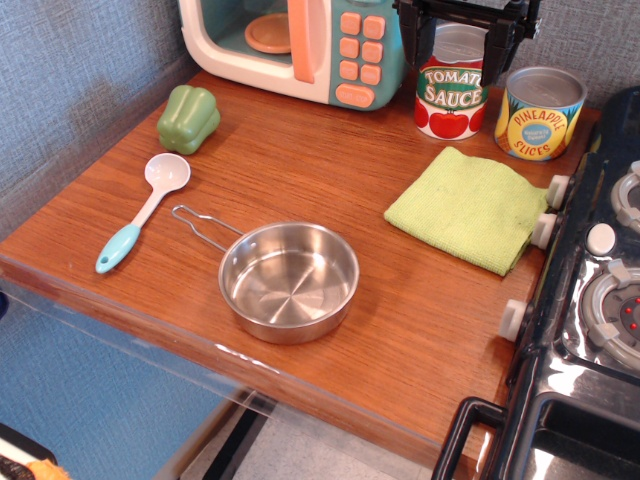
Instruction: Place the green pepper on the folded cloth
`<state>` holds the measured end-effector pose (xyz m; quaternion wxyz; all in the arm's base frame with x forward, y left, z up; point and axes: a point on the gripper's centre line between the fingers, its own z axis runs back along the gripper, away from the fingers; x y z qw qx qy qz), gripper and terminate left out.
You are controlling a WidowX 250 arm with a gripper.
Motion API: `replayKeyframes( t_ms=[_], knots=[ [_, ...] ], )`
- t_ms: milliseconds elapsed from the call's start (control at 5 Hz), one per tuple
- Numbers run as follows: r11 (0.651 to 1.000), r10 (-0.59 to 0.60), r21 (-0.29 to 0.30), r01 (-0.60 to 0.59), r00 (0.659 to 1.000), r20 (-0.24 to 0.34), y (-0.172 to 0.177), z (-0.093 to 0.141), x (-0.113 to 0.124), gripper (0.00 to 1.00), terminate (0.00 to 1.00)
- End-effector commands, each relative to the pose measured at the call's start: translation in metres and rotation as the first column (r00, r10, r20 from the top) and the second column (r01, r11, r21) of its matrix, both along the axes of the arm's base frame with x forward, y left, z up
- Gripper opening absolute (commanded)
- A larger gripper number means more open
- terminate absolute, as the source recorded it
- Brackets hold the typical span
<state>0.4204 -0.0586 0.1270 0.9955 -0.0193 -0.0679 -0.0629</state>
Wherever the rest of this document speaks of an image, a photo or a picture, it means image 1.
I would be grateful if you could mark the black toy stove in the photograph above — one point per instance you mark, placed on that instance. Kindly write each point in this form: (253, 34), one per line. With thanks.
(572, 410)

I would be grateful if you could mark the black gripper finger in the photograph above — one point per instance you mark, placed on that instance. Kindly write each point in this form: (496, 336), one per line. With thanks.
(500, 46)
(418, 38)

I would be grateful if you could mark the tomato sauce can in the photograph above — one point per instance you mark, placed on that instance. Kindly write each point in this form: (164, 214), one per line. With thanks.
(450, 101)

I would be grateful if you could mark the toy microwave teal and white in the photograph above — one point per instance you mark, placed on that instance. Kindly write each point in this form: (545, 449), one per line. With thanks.
(343, 53)

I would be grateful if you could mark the pineapple slices can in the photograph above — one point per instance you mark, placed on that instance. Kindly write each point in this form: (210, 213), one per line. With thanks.
(539, 113)

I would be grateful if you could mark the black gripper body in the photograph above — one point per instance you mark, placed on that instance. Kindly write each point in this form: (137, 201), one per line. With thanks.
(418, 15)

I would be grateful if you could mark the white spoon teal handle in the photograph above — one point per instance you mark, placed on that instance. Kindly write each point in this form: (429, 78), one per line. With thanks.
(165, 173)

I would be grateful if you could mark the folded green cloth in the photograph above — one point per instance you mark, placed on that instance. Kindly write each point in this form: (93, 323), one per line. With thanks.
(475, 209)

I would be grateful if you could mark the orange microwave turntable plate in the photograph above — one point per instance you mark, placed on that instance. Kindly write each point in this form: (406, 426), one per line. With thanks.
(269, 34)

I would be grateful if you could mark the small steel pan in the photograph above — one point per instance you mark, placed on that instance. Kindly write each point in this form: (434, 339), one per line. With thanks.
(287, 283)

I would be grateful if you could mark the green toy bell pepper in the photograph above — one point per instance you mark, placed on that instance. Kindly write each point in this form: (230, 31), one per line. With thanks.
(190, 117)

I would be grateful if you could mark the orange object at corner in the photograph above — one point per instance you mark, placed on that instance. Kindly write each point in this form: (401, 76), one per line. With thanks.
(34, 470)

